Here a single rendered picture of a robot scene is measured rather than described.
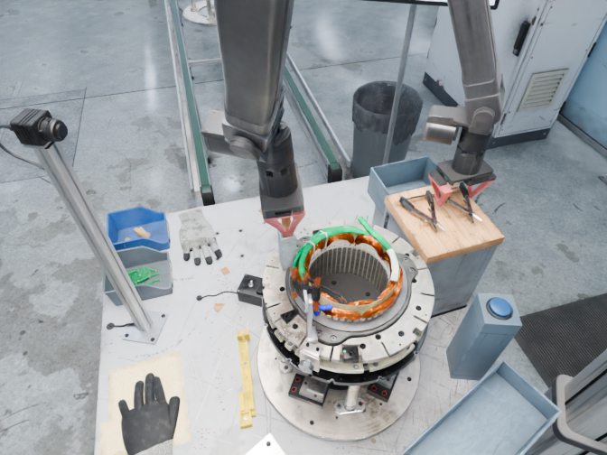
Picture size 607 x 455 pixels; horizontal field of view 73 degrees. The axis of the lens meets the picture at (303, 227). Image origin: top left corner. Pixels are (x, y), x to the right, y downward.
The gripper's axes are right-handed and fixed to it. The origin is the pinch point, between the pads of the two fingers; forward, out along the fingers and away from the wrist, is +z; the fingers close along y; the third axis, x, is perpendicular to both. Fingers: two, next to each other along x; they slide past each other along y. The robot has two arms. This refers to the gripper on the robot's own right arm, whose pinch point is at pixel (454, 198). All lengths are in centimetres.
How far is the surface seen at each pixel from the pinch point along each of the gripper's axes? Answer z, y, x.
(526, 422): 6.0, 13.6, 45.0
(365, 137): 70, -38, -119
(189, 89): 30, 50, -131
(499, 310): 4.0, 5.9, 26.6
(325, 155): 32, 7, -65
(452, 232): 1.9, 4.8, 7.7
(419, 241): 1.7, 13.0, 7.7
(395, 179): 7.3, 4.8, -18.1
